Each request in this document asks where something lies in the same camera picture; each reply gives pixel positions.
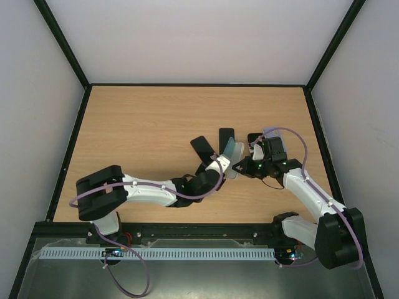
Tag purple cable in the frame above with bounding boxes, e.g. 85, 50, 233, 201
69, 160, 224, 297
251, 126, 365, 269

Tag green phone black screen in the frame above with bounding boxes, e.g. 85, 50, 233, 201
219, 128, 235, 154

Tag black phone case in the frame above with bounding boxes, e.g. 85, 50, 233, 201
247, 133, 262, 149

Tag light blue slotted cable duct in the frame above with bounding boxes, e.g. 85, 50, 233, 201
39, 247, 275, 261

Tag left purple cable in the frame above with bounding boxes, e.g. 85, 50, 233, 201
69, 160, 224, 297

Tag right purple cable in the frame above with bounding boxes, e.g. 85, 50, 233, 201
251, 126, 365, 269

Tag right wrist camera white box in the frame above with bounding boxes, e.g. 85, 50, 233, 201
249, 144, 264, 161

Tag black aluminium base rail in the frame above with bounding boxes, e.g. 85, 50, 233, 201
31, 221, 317, 248

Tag black frame post left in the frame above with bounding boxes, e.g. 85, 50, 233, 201
33, 0, 90, 90

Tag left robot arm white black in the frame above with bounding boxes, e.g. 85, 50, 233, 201
69, 156, 230, 235

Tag purple phone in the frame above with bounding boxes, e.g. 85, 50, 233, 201
190, 135, 216, 166

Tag light blue phone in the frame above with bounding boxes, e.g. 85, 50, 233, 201
223, 137, 236, 158

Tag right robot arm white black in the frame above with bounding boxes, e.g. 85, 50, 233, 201
233, 133, 367, 269

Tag black frame post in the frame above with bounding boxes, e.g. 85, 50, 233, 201
33, 0, 90, 90
306, 0, 366, 90

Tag black frame post right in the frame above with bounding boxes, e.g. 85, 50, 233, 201
306, 0, 366, 90

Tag lilac phone case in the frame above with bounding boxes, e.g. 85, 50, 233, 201
262, 127, 282, 139

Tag beige cased phone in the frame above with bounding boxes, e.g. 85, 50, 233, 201
225, 142, 244, 179

